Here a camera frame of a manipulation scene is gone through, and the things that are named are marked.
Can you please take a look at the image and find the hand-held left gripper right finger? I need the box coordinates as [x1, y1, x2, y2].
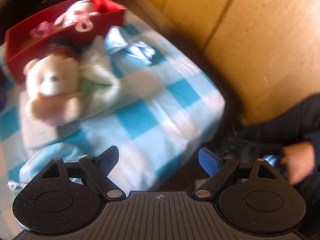
[192, 148, 278, 199]

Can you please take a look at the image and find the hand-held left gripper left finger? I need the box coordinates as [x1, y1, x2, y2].
[40, 145, 126, 201]

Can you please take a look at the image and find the blue face mask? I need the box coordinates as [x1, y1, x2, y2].
[7, 149, 84, 193]
[104, 26, 157, 67]

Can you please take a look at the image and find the white sponge block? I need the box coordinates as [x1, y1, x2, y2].
[21, 91, 59, 148]

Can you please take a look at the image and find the beige teddy bear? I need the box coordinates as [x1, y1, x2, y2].
[24, 54, 84, 127]

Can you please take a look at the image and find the red cardboard box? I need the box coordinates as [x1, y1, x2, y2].
[5, 0, 127, 84]

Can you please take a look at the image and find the pink pig plush keychain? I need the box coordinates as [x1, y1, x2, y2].
[54, 1, 100, 32]

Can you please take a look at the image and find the pink knitted cloth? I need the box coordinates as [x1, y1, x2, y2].
[30, 21, 55, 38]

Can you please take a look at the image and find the person's right forearm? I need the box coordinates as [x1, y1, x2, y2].
[239, 94, 320, 152]

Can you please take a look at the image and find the person's right hand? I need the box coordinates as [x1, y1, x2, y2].
[281, 141, 317, 185]

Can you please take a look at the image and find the blue white checkered tablecloth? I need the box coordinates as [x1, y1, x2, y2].
[0, 12, 227, 193]

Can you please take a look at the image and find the white fluffy towel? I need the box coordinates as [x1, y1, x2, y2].
[75, 35, 122, 120]

